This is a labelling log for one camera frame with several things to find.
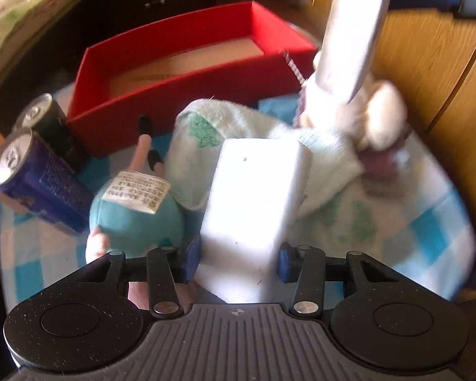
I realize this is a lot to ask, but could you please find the cream white plush toy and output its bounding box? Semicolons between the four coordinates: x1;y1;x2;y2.
299;53;408;151

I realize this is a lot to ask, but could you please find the dark blue strap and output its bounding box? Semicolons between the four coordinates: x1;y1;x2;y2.
389;0;476;20

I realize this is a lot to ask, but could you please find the dark green drink can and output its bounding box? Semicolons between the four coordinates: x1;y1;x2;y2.
15;93;89;171

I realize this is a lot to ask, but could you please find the pink white striped string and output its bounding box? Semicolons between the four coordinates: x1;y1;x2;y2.
281;50;306;88

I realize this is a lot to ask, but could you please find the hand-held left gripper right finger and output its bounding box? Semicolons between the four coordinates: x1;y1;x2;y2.
278;242;393;314

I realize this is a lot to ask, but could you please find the blue drink can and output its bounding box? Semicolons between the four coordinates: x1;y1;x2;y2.
0;128;95;236

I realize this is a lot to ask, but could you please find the pink pig plush toy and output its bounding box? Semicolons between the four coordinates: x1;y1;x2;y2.
85;115;201;312

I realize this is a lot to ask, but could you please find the maroon knit cloth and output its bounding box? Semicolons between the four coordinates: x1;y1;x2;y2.
359;143;401;179

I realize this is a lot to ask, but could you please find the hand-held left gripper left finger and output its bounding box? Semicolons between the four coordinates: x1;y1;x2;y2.
76;235;202;320

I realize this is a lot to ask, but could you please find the white towel with green print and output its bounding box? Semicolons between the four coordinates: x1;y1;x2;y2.
167;99;381;247

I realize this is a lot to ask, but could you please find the white sponge block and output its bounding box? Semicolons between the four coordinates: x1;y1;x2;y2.
194;138;314;304

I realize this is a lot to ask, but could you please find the blue white checkered tablecloth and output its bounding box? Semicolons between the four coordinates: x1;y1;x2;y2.
0;83;476;314

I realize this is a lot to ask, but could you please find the red cardboard box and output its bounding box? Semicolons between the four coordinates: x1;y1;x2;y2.
67;1;319;158

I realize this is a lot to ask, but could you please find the blue face mask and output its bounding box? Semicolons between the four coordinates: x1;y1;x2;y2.
258;97;302;125

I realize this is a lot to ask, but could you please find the floral blanket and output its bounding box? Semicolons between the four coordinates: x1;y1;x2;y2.
0;0;88;72

